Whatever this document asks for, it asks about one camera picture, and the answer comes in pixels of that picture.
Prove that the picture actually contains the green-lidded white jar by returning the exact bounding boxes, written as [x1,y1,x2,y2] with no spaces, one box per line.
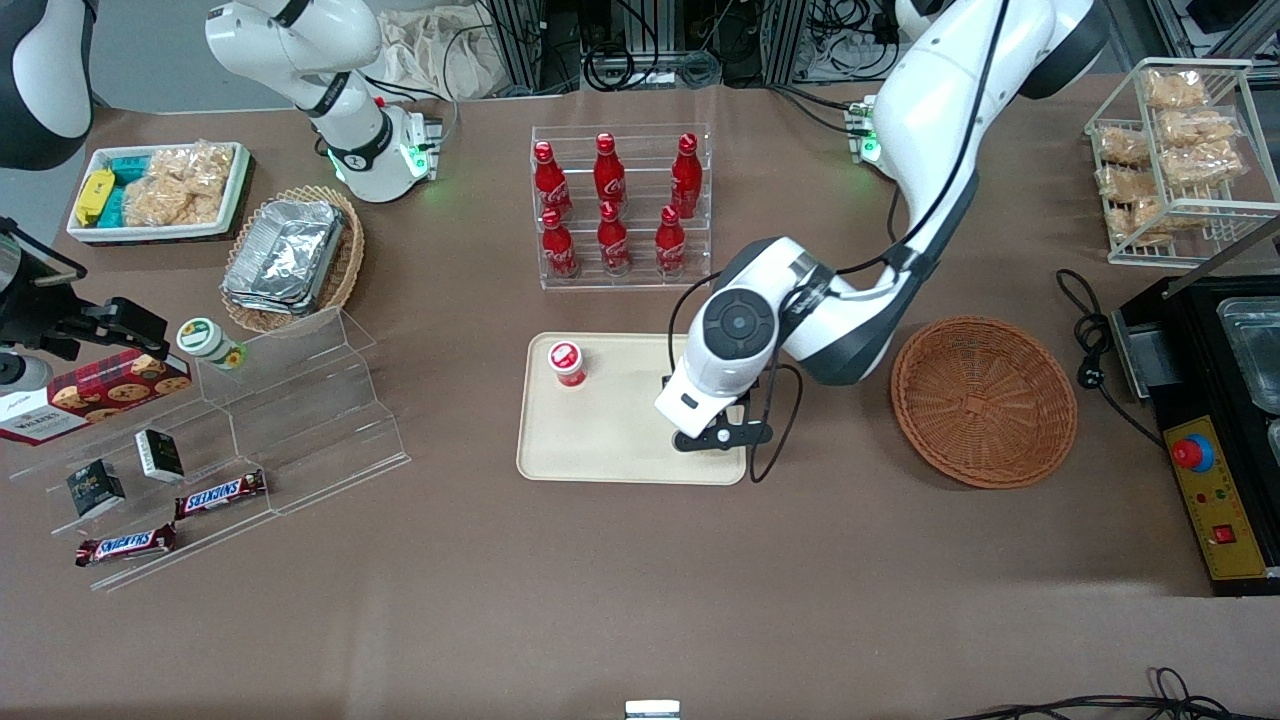
[176,317,247,371]

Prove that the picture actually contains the white wire rack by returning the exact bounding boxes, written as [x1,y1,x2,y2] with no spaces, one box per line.
[1085,57,1280,269]

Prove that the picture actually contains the beige cloth bag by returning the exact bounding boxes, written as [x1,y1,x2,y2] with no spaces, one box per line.
[372,8,501,101]

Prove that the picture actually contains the oval light wicker basket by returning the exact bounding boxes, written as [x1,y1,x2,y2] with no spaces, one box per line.
[220,185,366,336]

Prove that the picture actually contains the clear acrylic stepped stand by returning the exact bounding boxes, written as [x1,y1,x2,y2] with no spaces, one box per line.
[8,305,412,593]

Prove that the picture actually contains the small red-capped drink bottle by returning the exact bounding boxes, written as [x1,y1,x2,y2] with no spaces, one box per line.
[546,341,588,390]

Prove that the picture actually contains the black food warmer appliance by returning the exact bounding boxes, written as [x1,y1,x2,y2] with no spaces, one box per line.
[1110,215,1280,598]

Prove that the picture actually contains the red tartan cookie box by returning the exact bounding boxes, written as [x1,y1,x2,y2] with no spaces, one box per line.
[0,348,193,447]

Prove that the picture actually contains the small black box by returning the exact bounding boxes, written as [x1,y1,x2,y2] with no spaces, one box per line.
[134,428,187,484]
[66,459,127,519]

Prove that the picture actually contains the clear acrylic bottle rack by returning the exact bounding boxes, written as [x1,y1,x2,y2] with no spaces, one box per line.
[530,123,713,292]

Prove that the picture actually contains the clear bag of fried snacks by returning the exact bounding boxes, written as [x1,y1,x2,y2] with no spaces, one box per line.
[1094,124,1153,167]
[1108,198,1178,247]
[1163,140,1248,193]
[1158,108,1243,149]
[1143,68,1211,110]
[1098,165,1161,202]

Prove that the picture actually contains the white rectangular snack tray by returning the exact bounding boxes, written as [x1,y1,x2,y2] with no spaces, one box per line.
[66,141,254,246]

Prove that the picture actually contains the brown chocolate bar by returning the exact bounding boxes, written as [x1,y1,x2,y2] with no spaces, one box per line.
[174,470,268,520]
[75,523,179,568]

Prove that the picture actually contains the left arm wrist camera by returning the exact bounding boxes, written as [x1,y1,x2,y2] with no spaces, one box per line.
[671,418,776,455]

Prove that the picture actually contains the beige plastic tray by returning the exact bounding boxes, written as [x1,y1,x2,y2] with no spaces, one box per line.
[516,332,748,486]

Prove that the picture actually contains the black floor cables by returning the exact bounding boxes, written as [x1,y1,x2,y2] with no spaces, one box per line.
[945,667,1280,720]

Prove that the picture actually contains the red cola bottle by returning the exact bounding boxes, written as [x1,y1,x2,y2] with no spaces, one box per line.
[670,132,703,219]
[654,205,689,278]
[533,140,575,223]
[594,132,628,216]
[541,208,580,281]
[597,200,632,277]

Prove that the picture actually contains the yellow snack packet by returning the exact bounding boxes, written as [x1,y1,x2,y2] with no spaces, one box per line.
[75,168,117,228]

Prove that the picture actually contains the clear bag of crackers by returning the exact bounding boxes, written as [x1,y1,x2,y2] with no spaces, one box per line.
[150,143,237,196]
[122,175,227,229]

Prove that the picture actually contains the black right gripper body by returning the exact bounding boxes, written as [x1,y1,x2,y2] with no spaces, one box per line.
[0,230,89,351]

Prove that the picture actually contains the yellow control panel box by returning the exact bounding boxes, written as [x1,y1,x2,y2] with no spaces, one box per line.
[1160,415,1280,597]

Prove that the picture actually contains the round brown wicker basket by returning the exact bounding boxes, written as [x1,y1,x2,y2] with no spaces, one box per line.
[890,316,1079,490]

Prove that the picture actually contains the aluminium frame post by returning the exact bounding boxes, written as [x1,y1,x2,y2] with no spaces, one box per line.
[486,0,547,96]

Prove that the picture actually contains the steel food pan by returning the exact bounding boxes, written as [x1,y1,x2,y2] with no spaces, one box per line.
[1215,297,1280,416]

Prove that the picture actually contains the stacked aluminium foil trays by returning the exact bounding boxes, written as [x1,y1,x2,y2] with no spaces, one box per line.
[222,198,348,317]

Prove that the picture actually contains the black cable bundle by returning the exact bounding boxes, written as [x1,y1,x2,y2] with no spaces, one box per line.
[582,35,723,93]

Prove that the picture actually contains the black power cable with plug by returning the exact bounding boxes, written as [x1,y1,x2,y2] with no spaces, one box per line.
[1056,267,1168,448]

